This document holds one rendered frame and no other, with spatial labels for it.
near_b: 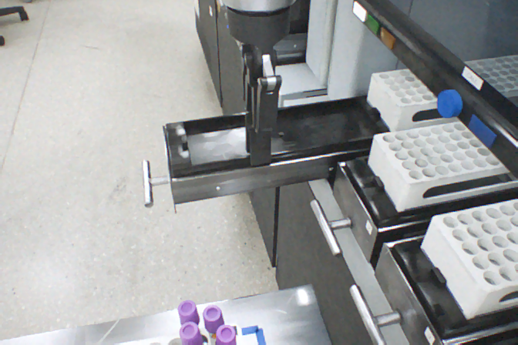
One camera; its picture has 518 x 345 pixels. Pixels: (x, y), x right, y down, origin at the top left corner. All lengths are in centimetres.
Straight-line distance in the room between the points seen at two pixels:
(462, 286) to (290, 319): 18
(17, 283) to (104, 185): 48
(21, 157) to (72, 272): 70
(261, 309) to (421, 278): 18
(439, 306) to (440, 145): 22
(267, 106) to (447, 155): 25
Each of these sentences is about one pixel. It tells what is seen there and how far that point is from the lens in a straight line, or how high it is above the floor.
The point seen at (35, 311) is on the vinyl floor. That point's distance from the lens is 157.
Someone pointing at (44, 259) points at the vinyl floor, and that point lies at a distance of 169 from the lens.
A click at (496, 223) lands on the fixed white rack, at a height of 86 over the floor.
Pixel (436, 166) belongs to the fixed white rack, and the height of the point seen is 86.
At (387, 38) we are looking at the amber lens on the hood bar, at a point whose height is 98.
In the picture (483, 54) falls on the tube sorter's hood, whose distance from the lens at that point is 49.
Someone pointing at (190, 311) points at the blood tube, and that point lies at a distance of 36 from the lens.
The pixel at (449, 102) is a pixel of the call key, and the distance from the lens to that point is 50.
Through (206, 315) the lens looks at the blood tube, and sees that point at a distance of 36.
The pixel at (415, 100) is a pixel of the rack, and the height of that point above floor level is 86.
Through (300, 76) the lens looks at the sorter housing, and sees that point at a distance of 99.
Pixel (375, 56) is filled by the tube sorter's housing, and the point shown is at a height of 88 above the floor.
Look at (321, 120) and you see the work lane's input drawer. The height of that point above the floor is 80.
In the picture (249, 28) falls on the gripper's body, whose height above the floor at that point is 103.
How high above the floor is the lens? 125
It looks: 41 degrees down
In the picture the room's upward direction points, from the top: straight up
